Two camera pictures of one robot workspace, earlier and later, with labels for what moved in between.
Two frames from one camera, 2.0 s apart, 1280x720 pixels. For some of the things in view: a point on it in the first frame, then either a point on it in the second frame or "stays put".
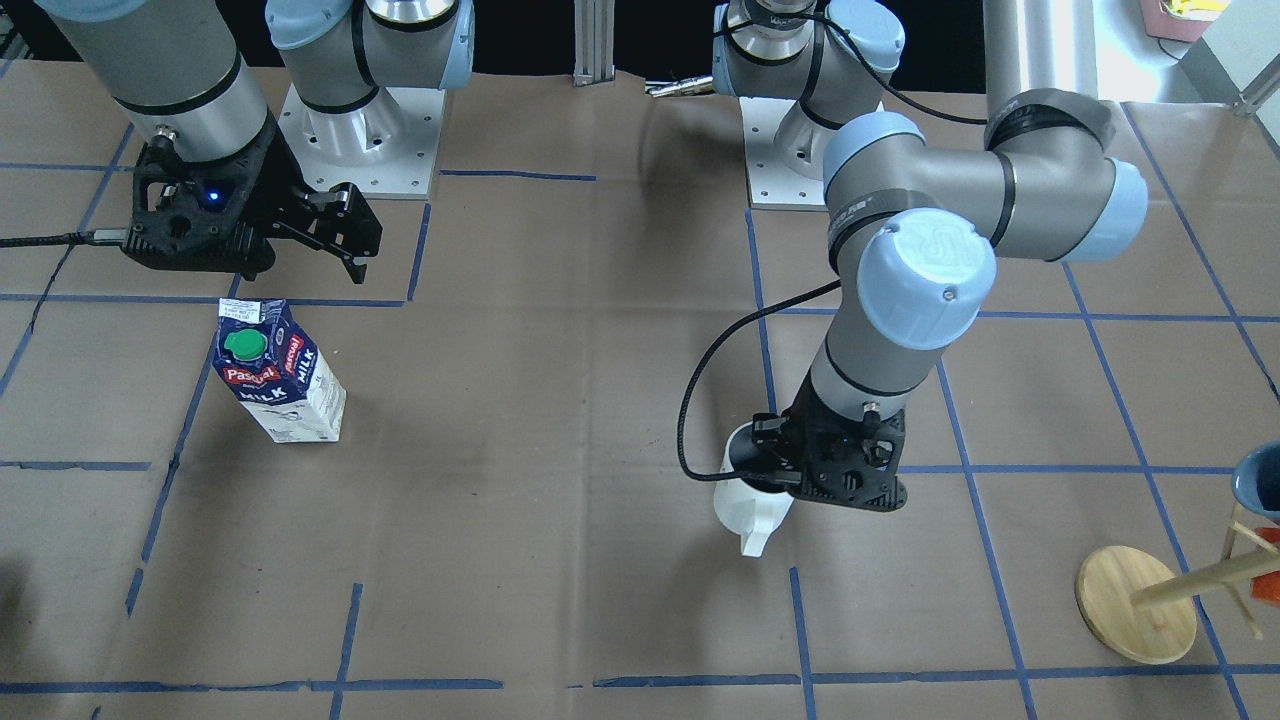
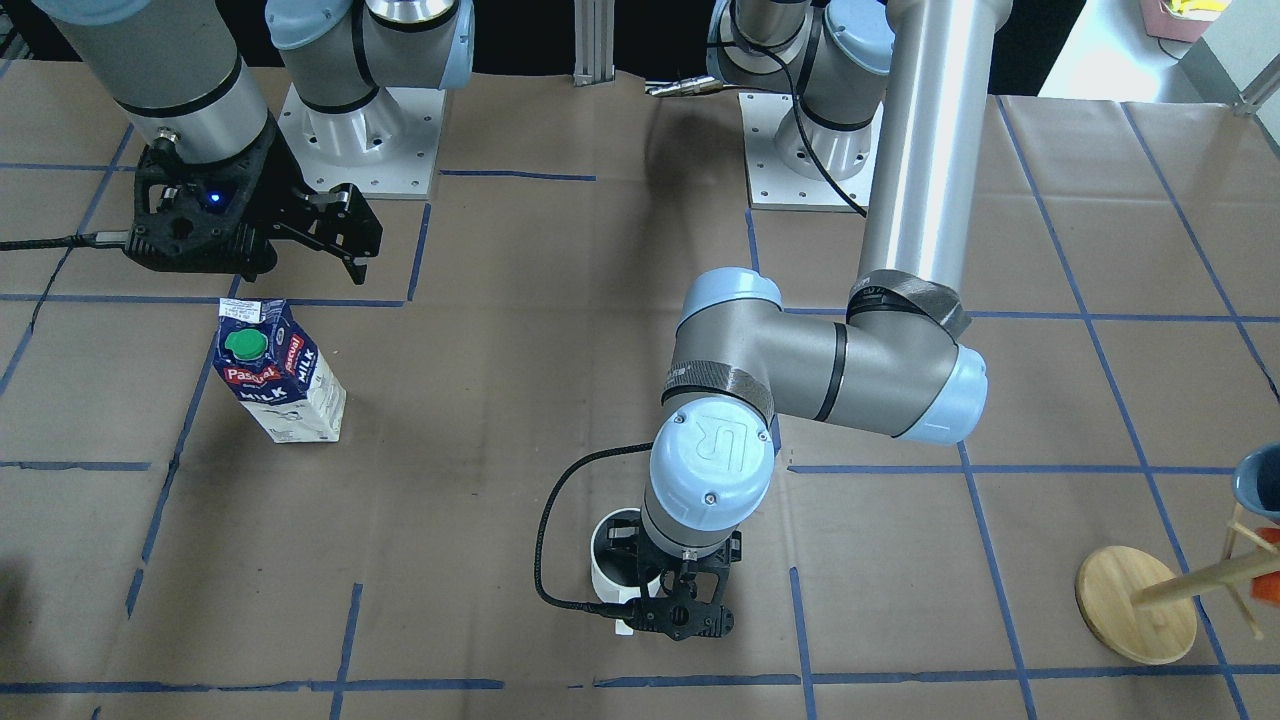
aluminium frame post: (594, 42) stays put
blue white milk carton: (272, 365) stays put
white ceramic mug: (753, 513) → (616, 561)
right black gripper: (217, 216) stays put
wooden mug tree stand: (1137, 608) stays put
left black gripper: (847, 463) → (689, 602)
